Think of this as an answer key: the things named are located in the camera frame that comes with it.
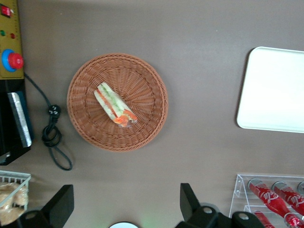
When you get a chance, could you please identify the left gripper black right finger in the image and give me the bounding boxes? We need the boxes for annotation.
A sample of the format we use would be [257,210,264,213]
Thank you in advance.
[174,182,232,228]

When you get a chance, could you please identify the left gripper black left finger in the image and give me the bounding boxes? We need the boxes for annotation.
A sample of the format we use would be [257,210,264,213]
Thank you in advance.
[18,184,75,228]

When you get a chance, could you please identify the triangle sandwich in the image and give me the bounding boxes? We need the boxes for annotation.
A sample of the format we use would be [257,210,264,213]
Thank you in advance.
[94,82,138,129]

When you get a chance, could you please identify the round brown wicker basket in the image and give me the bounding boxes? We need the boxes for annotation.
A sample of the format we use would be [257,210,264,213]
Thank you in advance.
[66,52,169,152]

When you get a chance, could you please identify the cream rectangular serving tray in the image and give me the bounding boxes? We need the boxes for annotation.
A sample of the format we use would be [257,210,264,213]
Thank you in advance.
[237,46,304,133]

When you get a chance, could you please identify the bagged bread snacks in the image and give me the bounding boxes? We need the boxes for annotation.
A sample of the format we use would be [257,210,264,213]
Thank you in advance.
[0,181,29,226]

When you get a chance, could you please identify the clear acrylic bottle rack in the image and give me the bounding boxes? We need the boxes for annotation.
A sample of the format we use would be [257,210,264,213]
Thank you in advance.
[228,174,304,228]

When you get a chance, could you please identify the red cola bottle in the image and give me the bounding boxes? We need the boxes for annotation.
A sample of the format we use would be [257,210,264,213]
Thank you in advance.
[272,181,304,216]
[284,212,304,228]
[253,210,276,228]
[248,178,292,216]

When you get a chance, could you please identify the black countertop appliance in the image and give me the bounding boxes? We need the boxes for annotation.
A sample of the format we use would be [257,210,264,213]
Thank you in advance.
[0,79,34,166]

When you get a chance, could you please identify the silver metal bar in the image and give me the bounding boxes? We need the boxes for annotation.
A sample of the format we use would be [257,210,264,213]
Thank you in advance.
[7,92,33,148]

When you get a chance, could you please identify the red emergency stop button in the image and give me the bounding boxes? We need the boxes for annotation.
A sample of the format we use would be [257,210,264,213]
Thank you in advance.
[1,49,24,72]

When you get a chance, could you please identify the yellow control panel box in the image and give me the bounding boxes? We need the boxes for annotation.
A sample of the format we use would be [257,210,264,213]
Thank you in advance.
[0,0,25,80]

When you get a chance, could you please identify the white wire basket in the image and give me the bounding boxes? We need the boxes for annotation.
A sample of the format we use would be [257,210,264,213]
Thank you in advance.
[0,170,32,209]

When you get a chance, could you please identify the black power cable with plug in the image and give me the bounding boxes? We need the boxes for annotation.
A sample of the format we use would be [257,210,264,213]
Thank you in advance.
[23,72,73,171]

